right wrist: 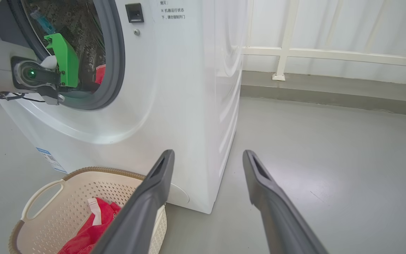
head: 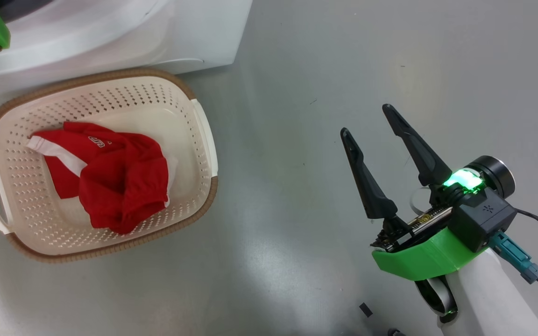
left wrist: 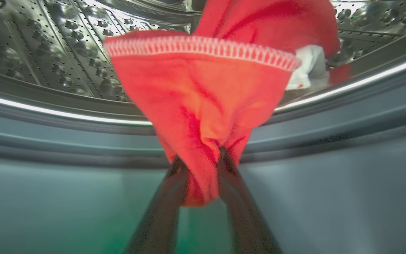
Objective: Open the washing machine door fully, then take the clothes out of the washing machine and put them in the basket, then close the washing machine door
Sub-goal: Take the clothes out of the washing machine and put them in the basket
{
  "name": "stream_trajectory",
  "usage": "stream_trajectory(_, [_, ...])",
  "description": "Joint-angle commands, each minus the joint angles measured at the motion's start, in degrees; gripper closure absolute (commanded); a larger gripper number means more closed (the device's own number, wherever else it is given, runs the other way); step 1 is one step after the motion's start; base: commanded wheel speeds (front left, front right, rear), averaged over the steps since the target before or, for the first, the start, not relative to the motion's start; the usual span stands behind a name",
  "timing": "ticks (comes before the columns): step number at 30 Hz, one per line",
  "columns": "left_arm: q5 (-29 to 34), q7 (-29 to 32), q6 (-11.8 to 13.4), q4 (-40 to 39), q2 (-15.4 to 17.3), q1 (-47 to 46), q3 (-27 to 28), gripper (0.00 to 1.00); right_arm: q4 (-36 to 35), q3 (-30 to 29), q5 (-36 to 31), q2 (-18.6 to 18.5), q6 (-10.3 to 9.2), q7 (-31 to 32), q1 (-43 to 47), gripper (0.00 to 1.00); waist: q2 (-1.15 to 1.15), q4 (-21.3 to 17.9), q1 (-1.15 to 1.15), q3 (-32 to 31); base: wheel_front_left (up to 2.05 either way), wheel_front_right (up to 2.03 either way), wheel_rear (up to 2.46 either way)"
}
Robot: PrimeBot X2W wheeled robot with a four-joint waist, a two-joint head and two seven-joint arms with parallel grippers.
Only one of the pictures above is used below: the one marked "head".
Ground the teal cable connector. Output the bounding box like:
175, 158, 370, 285
488, 232, 538, 284

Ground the red garment with white stripe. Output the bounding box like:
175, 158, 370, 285
26, 121, 178, 235

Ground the white flat ribbon cable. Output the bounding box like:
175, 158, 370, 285
414, 275, 459, 324

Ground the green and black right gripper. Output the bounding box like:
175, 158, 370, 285
340, 104, 516, 281

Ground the cream perforated basket brown rim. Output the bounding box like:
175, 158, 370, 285
0, 68, 219, 263

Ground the round white filter cover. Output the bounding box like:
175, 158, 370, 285
155, 57, 204, 75

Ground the white front-load washing machine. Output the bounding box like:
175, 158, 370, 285
0, 0, 253, 112

